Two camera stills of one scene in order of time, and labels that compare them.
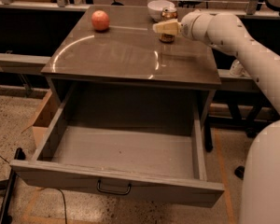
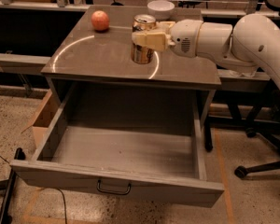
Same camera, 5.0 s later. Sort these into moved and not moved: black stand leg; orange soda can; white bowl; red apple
Moved: orange soda can
Not moved: black stand leg; red apple; white bowl
